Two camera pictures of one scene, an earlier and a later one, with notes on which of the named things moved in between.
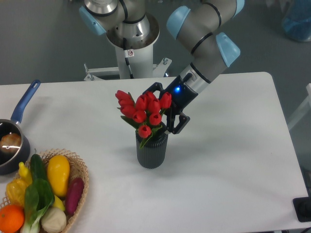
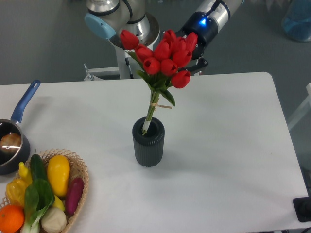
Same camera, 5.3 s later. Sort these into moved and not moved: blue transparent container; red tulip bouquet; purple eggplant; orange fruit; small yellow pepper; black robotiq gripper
Moved: black robotiq gripper; red tulip bouquet
Not moved: purple eggplant; orange fruit; blue transparent container; small yellow pepper
